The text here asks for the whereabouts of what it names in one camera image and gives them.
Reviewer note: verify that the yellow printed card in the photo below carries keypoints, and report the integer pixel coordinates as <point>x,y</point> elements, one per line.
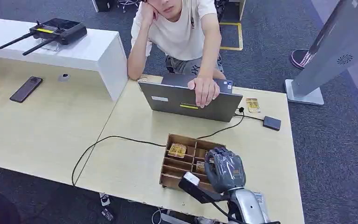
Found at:
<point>177,150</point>
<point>253,105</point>
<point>200,167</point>

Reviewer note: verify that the wooden compartment box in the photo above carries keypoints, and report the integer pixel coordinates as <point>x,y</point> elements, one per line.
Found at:
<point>177,173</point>

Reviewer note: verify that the person's right hand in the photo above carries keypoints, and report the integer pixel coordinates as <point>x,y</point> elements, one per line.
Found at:
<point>148,12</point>

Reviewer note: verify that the grey laptop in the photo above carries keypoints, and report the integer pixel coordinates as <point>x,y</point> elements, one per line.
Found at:
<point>172,102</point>

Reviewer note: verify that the white desk shelf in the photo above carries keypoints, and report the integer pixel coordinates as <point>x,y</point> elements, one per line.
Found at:
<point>86,52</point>

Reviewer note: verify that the white QR code label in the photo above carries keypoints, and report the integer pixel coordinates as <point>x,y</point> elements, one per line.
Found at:
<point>259,198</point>

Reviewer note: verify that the small black external drive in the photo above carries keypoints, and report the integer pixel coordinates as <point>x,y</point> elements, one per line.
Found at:
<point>272,123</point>

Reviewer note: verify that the silver kiosk stand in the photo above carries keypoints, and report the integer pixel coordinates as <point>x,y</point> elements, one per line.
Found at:
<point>330,52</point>

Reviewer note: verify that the black smartphone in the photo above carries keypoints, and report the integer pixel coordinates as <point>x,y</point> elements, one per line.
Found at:
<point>26,89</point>

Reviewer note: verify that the clear controller stand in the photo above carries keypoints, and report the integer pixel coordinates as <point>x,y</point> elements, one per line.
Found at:
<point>53,47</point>

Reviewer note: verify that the yellow floor tape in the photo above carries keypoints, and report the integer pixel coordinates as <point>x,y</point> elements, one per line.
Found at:
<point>240,37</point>

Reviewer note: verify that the person's left hand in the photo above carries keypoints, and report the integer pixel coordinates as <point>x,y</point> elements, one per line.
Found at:
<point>204,91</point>

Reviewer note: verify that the small round grey disc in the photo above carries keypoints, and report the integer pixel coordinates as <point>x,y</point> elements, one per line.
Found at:
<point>63,77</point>

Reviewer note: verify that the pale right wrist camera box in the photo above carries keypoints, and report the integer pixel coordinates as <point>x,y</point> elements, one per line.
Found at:
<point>193,183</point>

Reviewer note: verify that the black remote controller with antennas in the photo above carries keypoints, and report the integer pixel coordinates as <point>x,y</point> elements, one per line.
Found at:
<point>61,31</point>

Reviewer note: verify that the person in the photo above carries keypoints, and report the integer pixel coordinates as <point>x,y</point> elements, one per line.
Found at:
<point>182,34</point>

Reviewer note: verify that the office chair base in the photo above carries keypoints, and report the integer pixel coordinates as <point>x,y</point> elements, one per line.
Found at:
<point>128,3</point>

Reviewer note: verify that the small dark plug adapter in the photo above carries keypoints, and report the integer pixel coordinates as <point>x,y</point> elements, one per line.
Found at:
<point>107,214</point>

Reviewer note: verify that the round dark floor base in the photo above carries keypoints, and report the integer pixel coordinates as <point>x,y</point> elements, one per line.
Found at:
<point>299,58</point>

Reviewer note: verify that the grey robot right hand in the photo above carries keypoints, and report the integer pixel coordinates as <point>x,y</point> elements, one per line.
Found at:
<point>227,171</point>

